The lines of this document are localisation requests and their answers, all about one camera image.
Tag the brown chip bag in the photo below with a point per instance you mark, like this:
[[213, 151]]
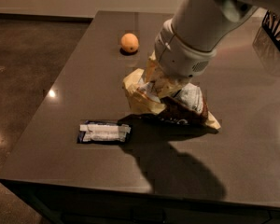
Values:
[[186, 106]]

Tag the black wire basket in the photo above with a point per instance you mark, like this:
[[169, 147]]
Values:
[[271, 25]]

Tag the blueberry rxbar wrapper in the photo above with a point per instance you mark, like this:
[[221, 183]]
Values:
[[101, 132]]

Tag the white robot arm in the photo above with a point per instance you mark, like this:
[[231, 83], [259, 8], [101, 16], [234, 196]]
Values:
[[187, 42]]

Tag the orange fruit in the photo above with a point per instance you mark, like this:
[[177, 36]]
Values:
[[129, 43]]

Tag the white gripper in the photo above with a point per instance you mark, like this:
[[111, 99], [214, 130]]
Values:
[[179, 57]]

